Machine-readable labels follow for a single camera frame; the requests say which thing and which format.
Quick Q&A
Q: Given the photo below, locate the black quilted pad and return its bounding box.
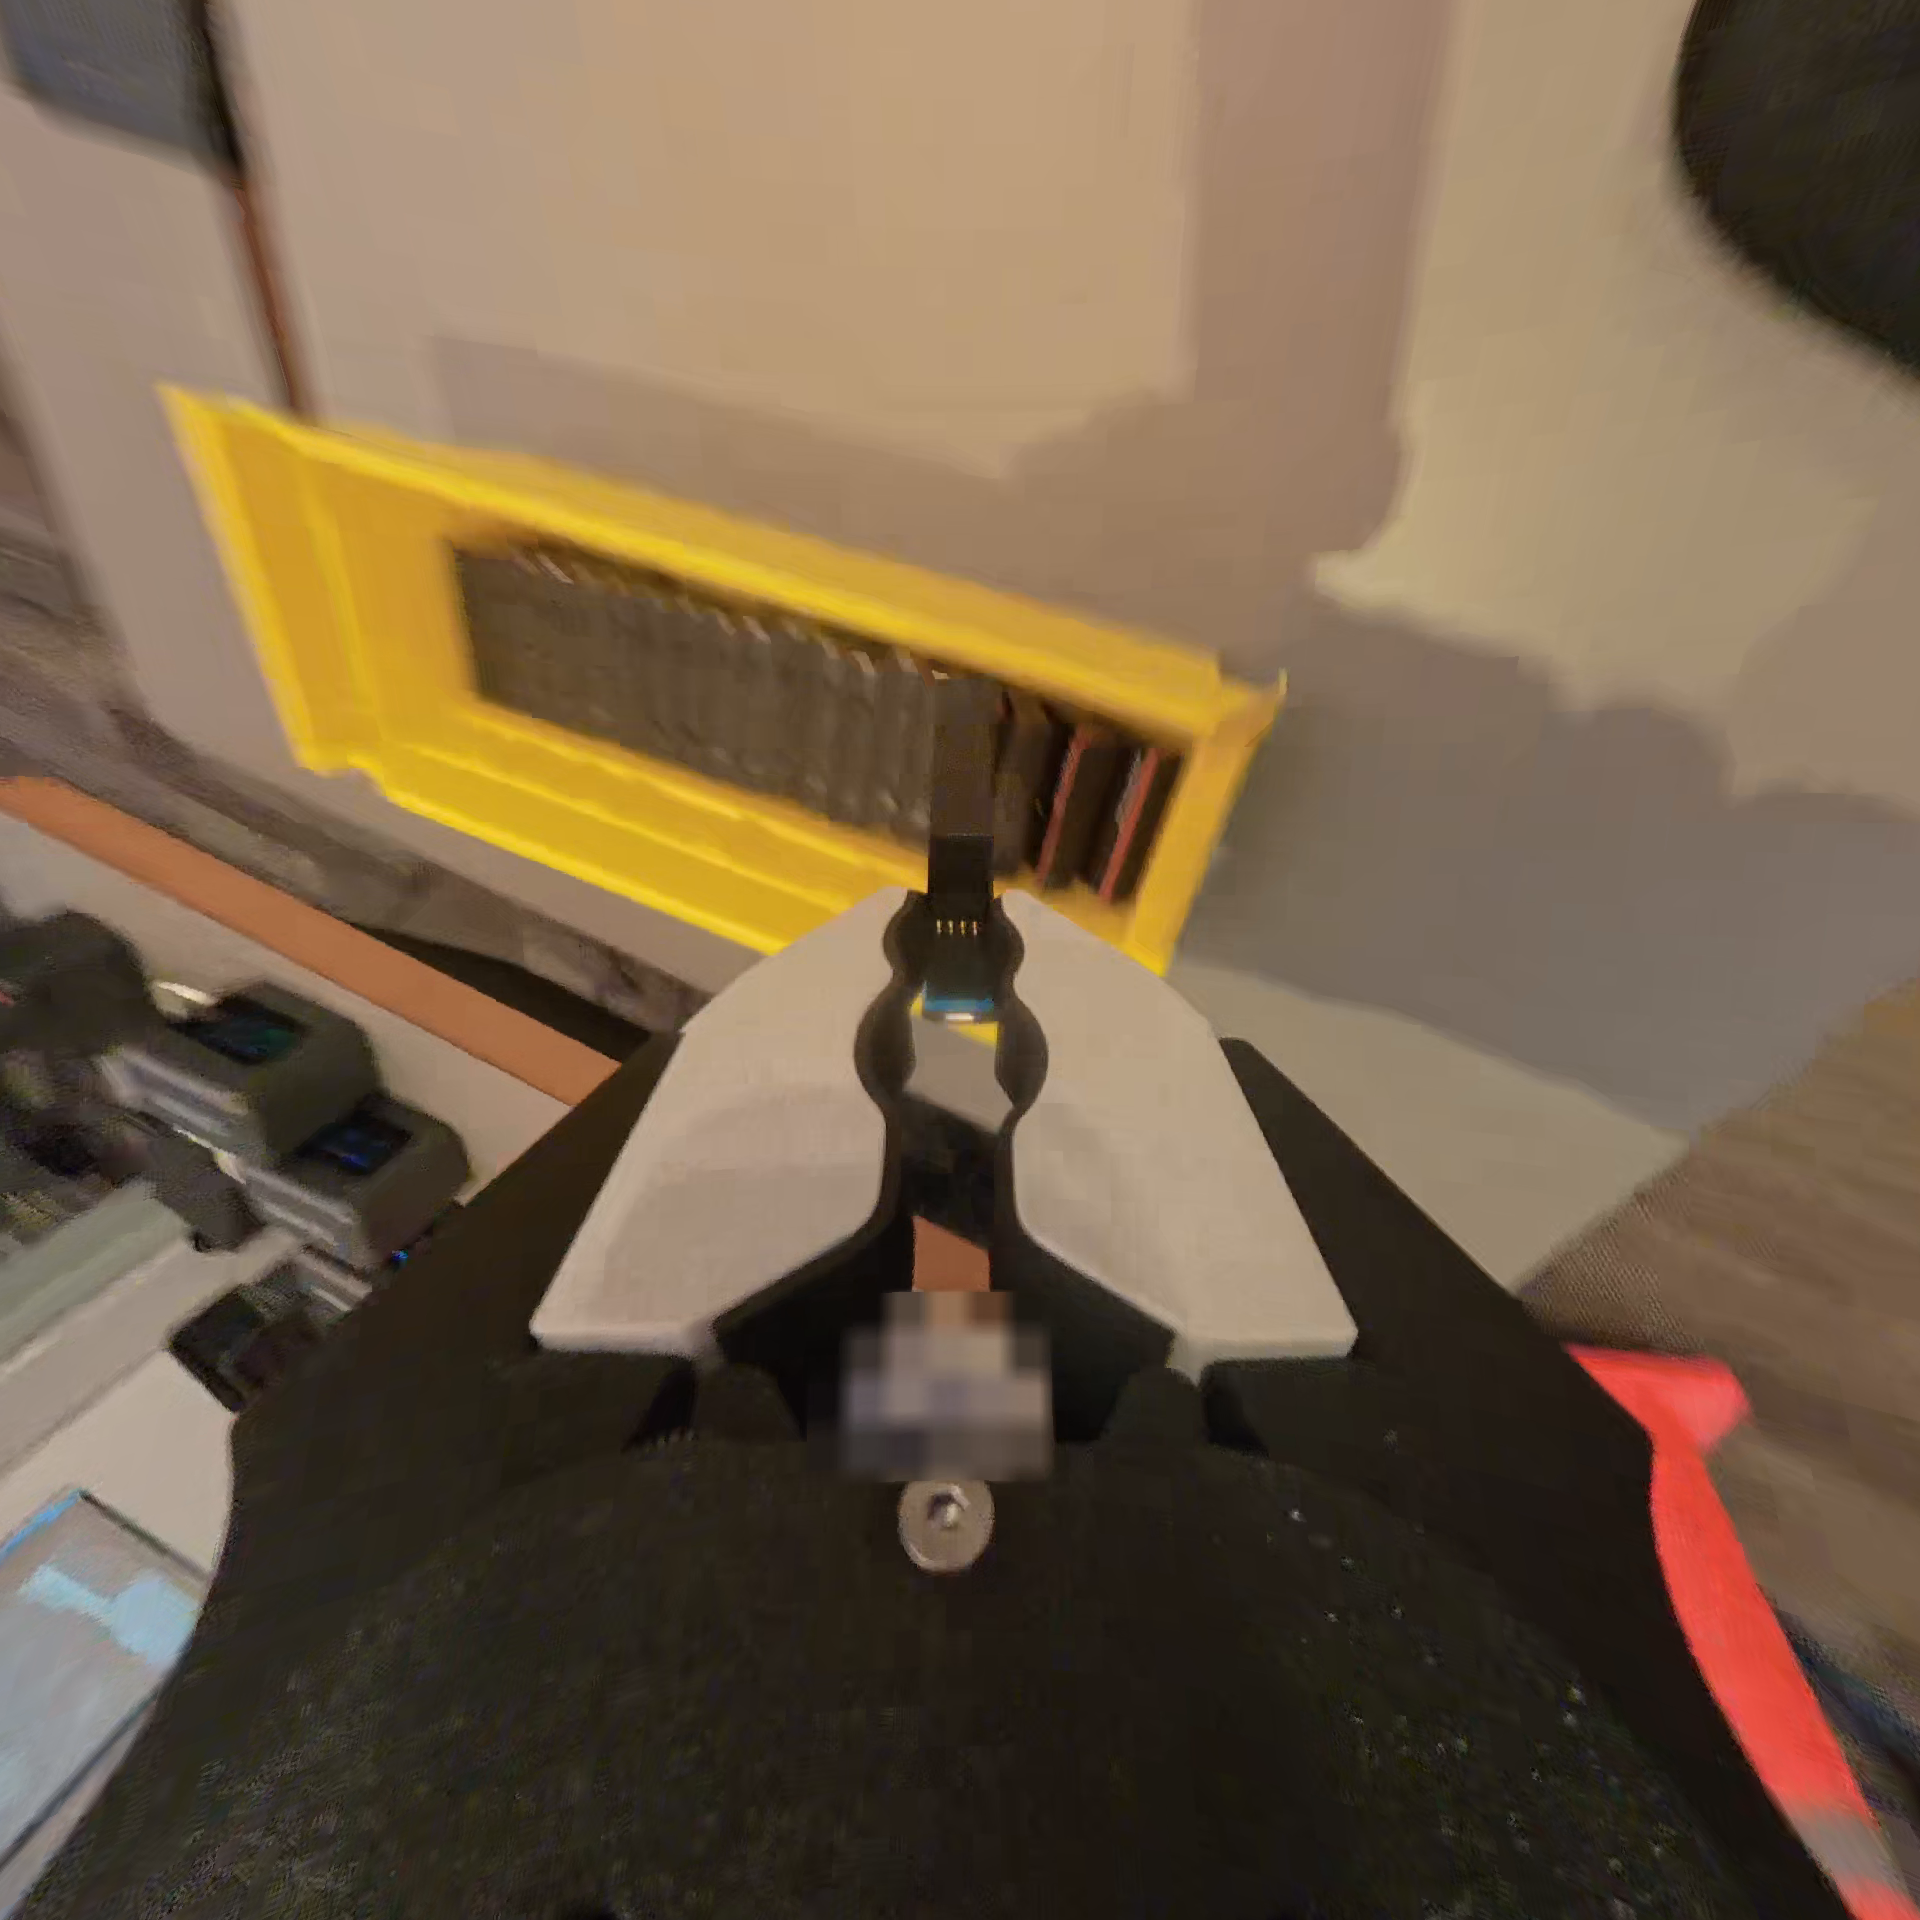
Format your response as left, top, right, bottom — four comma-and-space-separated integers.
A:
1675, 0, 1920, 377

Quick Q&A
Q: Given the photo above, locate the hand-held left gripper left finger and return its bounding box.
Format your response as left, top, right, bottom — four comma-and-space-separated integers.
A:
535, 891, 946, 1353

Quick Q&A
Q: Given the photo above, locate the red blurred object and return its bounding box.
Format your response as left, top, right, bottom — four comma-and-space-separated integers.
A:
1576, 1345, 1920, 1920

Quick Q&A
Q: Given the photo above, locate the row of black camera batteries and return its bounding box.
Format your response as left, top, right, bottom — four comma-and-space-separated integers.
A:
451, 541, 1177, 902

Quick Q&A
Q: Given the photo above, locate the black battery charging case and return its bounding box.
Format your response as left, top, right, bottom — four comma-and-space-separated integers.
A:
91, 977, 378, 1156
241, 1094, 474, 1262

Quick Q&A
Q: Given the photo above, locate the yellow plastic bin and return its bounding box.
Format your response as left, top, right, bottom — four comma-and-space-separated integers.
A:
158, 385, 1287, 977

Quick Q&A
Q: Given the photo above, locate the black camera battery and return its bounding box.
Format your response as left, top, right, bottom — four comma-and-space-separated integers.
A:
918, 677, 1011, 1038

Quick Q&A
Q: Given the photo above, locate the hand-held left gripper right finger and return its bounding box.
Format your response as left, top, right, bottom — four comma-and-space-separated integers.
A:
967, 891, 1359, 1369

